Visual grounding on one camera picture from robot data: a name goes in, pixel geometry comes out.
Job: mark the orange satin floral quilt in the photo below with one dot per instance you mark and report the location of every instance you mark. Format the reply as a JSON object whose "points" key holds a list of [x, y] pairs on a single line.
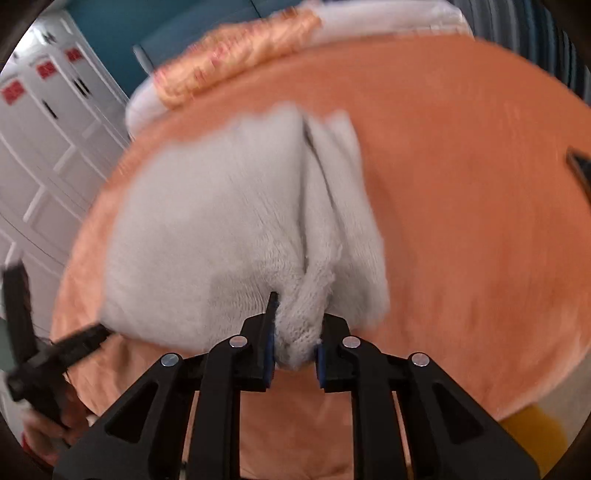
{"points": [[231, 55]]}

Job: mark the white duvet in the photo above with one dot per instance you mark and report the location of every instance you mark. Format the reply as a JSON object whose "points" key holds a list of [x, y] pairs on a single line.
{"points": [[392, 18]]}

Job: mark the cream sweater with black hearts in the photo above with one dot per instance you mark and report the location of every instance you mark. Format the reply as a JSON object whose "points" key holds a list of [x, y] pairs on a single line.
{"points": [[207, 230]]}

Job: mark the red paper wardrobe decal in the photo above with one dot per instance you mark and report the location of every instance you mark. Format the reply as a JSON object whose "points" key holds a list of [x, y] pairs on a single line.
{"points": [[74, 54], [45, 70], [11, 92]]}

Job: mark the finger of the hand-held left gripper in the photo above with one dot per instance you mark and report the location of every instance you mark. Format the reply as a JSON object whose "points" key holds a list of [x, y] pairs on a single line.
{"points": [[81, 344], [18, 314]]}

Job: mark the grey blue pleated curtain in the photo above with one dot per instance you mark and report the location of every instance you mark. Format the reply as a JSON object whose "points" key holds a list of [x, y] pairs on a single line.
{"points": [[545, 50]]}

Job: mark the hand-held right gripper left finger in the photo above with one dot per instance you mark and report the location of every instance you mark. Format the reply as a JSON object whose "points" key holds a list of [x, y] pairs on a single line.
{"points": [[270, 344]]}

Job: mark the yellow garment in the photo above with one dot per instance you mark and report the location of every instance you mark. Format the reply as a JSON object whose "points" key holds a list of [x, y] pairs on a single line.
{"points": [[535, 438]]}

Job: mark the person's left hand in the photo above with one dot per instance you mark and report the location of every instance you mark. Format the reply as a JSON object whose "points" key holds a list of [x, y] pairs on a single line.
{"points": [[76, 410]]}

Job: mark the black smartphone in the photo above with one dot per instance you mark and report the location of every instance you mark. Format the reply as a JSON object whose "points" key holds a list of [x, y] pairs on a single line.
{"points": [[581, 165]]}

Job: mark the white panelled wardrobe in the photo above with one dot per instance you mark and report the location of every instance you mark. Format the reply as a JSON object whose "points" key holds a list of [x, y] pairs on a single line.
{"points": [[46, 161]]}

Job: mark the orange plush blanket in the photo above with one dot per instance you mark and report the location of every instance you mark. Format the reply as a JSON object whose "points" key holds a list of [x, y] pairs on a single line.
{"points": [[461, 230]]}

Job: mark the blue upholstered bed headboard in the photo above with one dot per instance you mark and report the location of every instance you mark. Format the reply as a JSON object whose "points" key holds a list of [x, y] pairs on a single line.
{"points": [[184, 32]]}

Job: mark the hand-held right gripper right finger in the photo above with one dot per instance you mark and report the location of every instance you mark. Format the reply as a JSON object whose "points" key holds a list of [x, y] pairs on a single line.
{"points": [[320, 364]]}

